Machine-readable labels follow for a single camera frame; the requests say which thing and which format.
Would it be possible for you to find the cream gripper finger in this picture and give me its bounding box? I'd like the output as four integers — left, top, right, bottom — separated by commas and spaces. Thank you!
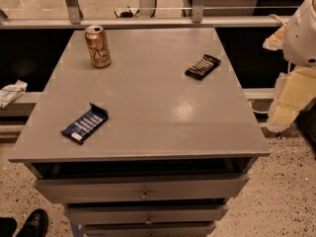
267, 66, 316, 132
263, 26, 285, 51

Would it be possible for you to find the black chocolate rxbar wrapper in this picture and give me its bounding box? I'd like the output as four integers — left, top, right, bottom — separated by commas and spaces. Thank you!
185, 54, 221, 80

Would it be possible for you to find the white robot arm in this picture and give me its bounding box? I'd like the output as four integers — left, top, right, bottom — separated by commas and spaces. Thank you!
263, 0, 316, 132

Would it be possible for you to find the blue blueberry rxbar wrapper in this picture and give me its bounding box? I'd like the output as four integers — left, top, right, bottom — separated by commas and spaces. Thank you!
61, 104, 109, 144

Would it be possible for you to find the grey drawer cabinet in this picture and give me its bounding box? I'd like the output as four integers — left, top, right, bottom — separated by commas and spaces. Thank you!
8, 28, 272, 237

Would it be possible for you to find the top grey drawer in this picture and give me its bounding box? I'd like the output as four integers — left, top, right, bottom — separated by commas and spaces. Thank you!
35, 173, 249, 204

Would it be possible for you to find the grey drawer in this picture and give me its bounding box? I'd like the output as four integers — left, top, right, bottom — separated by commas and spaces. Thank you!
64, 204, 228, 225
35, 173, 249, 204
84, 222, 216, 237

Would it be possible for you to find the bottom grey drawer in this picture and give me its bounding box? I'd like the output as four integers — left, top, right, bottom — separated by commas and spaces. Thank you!
84, 222, 216, 237

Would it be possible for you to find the gold soda can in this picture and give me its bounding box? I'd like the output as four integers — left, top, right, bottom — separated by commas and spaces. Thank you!
85, 25, 112, 68

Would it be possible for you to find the middle grey drawer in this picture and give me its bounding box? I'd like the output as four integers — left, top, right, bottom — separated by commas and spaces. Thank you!
64, 204, 228, 225

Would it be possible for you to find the black shoe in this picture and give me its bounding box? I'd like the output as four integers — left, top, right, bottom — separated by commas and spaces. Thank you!
16, 208, 48, 237

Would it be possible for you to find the white cable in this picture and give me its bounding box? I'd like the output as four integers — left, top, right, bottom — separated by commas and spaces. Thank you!
250, 101, 272, 115

